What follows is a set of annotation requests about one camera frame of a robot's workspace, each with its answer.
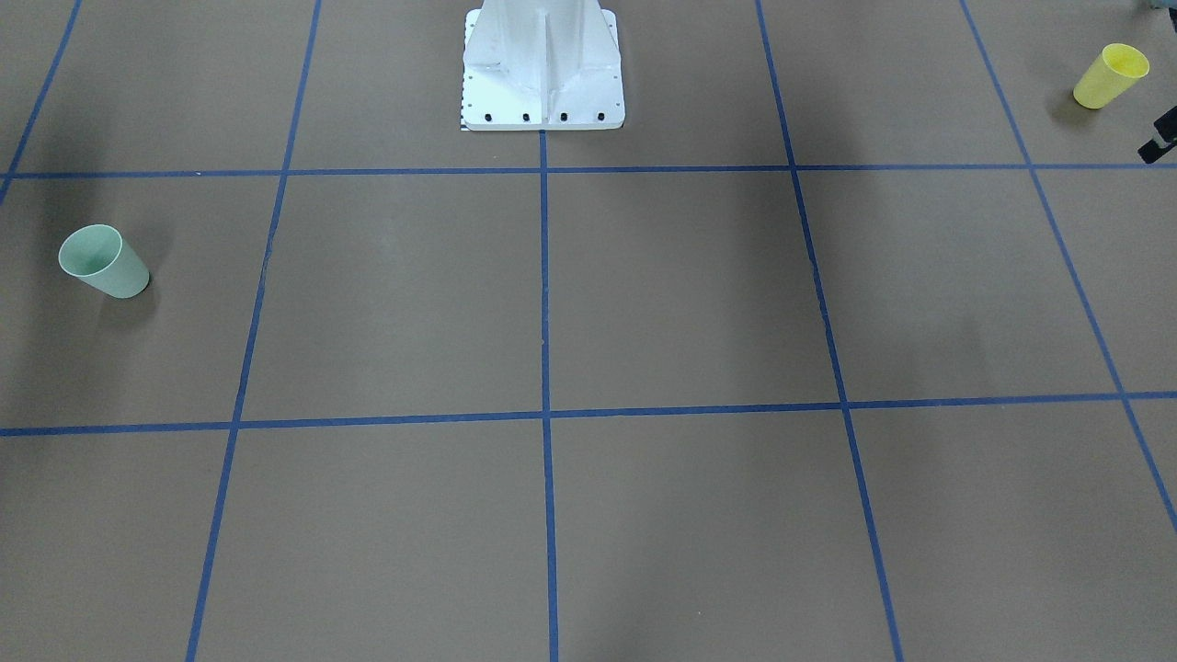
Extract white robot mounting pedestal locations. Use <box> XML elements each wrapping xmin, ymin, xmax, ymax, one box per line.
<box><xmin>460</xmin><ymin>1</ymin><xmax>626</xmax><ymax>131</ymax></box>

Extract light green plastic cup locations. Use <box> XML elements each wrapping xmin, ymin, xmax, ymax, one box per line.
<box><xmin>58</xmin><ymin>223</ymin><xmax>151</xmax><ymax>299</ymax></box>

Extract yellow plastic cup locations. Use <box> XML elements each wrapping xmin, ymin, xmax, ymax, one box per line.
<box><xmin>1072</xmin><ymin>42</ymin><xmax>1151</xmax><ymax>110</ymax></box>

